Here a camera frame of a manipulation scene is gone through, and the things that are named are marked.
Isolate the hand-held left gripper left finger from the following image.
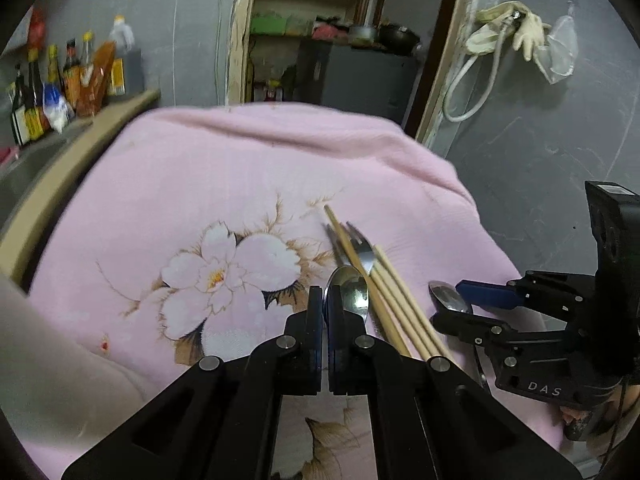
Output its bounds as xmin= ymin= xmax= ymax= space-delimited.
xmin=60 ymin=285 xmax=326 ymax=480

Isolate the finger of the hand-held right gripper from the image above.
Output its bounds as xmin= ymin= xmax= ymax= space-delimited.
xmin=431 ymin=311 xmax=568 ymax=387
xmin=456 ymin=270 xmax=597 ymax=329

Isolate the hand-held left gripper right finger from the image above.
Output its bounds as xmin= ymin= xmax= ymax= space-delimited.
xmin=327 ymin=292 xmax=583 ymax=480

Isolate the metal spoon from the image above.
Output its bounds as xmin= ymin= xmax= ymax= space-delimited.
xmin=324 ymin=265 xmax=370 ymax=325
xmin=428 ymin=281 xmax=473 ymax=316

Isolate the wooden chopstick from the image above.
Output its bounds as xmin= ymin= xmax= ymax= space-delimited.
xmin=323 ymin=203 xmax=412 ymax=358
xmin=380 ymin=246 xmax=453 ymax=359
xmin=371 ymin=266 xmax=427 ymax=361
xmin=375 ymin=245 xmax=441 ymax=361

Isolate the metal fork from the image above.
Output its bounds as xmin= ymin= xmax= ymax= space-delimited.
xmin=346 ymin=221 xmax=377 ymax=276
xmin=326 ymin=224 xmax=351 ymax=268

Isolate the pink floral cloth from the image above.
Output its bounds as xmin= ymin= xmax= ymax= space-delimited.
xmin=27 ymin=102 xmax=566 ymax=480

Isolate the clear plastic bag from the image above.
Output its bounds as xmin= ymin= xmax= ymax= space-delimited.
xmin=537 ymin=15 xmax=581 ymax=86

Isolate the black cabinet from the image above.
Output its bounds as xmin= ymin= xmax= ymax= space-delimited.
xmin=295 ymin=40 xmax=418 ymax=126

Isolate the beige rubber glove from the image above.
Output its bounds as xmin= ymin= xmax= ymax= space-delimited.
xmin=512 ymin=12 xmax=553 ymax=63
xmin=466 ymin=1 xmax=523 ymax=56

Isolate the pale cloth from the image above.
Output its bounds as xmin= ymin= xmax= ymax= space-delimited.
xmin=0 ymin=275 xmax=156 ymax=461

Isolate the black wok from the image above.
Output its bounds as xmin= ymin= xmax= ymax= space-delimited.
xmin=378 ymin=24 xmax=421 ymax=56

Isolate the metal pot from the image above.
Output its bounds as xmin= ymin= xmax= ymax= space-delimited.
xmin=347 ymin=24 xmax=379 ymax=47

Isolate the red cloth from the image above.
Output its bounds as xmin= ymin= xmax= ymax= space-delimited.
xmin=312 ymin=22 xmax=351 ymax=42

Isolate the wooden counter edge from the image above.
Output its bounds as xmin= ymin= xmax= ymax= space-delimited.
xmin=0 ymin=87 xmax=161 ymax=286

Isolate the green box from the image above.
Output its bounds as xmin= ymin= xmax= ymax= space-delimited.
xmin=250 ymin=14 xmax=288 ymax=36

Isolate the large dark liquid jug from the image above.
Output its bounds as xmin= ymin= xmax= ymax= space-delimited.
xmin=107 ymin=14 xmax=146 ymax=98

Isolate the brown seasoning packet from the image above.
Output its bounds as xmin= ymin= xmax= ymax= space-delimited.
xmin=75 ymin=42 xmax=117 ymax=116

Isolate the white and blue bag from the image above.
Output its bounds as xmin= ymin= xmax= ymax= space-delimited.
xmin=42 ymin=82 xmax=76 ymax=133

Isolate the orange-labelled sauce bottle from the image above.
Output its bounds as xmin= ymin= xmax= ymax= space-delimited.
xmin=62 ymin=37 xmax=83 ymax=106

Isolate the yellow-capped clear bottle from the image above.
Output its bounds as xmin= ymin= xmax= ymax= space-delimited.
xmin=80 ymin=31 xmax=98 ymax=68

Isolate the yellow-capped dark sauce bottle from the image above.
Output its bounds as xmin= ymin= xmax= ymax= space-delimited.
xmin=45 ymin=44 xmax=66 ymax=96

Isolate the red hanging bag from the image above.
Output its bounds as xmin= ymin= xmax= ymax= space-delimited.
xmin=27 ymin=7 xmax=48 ymax=53

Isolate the white cable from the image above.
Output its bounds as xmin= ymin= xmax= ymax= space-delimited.
xmin=442 ymin=20 xmax=512 ymax=123

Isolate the wooden door frame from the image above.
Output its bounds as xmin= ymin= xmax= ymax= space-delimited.
xmin=227 ymin=0 xmax=478 ymax=148

